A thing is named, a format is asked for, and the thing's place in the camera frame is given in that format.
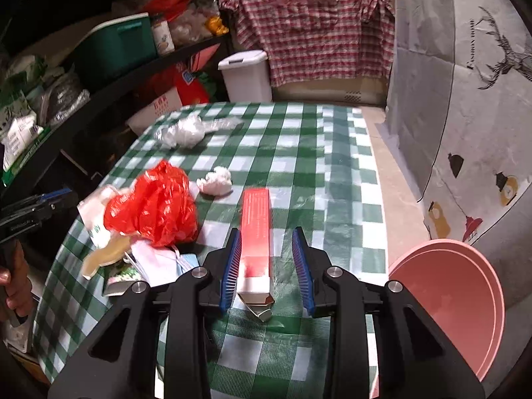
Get person's left hand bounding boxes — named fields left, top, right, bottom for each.
left=0, top=241, right=35, bottom=326

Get green checked tablecloth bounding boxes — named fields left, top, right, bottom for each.
left=33, top=102, right=389, bottom=399

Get orange board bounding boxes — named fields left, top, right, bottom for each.
left=189, top=44, right=221, bottom=71

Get green flowered packet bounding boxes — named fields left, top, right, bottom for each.
left=103, top=264, right=149, bottom=298

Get red packaging with blue label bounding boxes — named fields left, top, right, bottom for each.
left=147, top=62, right=210, bottom=104

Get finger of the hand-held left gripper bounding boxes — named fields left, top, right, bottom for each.
left=8, top=189, right=74, bottom=213
left=25, top=193, right=79, bottom=223

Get white wad in clear wrap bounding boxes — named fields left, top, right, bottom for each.
left=153, top=115, right=244, bottom=148

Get red plastic bag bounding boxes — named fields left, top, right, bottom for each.
left=103, top=160, right=199, bottom=247

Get white face mask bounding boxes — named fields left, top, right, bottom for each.
left=131, top=241, right=186, bottom=284

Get red plaid shirt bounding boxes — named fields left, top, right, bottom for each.
left=219, top=0, right=395, bottom=88

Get dark crinkled plastic bag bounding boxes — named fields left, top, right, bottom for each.
left=42, top=72, right=90, bottom=125

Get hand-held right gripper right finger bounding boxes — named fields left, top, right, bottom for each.
left=291, top=228, right=487, bottom=399

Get white lidded bin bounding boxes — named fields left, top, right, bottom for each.
left=218, top=50, right=273, bottom=103

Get black shelf unit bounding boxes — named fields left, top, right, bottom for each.
left=0, top=0, right=231, bottom=233

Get small white tissue ball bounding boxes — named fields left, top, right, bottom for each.
left=196, top=166, right=234, bottom=196

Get grey marbled wall sheet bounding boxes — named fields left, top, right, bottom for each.
left=386, top=0, right=463, bottom=200

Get white cardboard box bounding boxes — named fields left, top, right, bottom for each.
left=127, top=89, right=186, bottom=134

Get red bag on shelf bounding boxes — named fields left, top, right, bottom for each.
left=143, top=0, right=196, bottom=21

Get green and white packets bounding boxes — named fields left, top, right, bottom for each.
left=0, top=56, right=53, bottom=186

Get pink plastic basin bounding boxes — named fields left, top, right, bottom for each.
left=370, top=239, right=505, bottom=399

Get white paper wrappers pile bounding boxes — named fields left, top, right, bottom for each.
left=78, top=185, right=134, bottom=250

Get blue face mask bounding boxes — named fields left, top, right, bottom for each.
left=179, top=253, right=201, bottom=276

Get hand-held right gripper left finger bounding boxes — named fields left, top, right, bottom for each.
left=48, top=228, right=244, bottom=399

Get deer print wall sheet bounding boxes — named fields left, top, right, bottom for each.
left=418, top=0, right=532, bottom=255

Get clear plastic bags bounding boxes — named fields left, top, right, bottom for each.
left=168, top=2, right=219, bottom=44

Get green storage box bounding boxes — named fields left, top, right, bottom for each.
left=72, top=12, right=158, bottom=92

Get labelled jar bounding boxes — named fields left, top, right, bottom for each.
left=150, top=14, right=175, bottom=56

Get long red carton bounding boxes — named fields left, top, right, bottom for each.
left=237, top=188, right=276, bottom=323

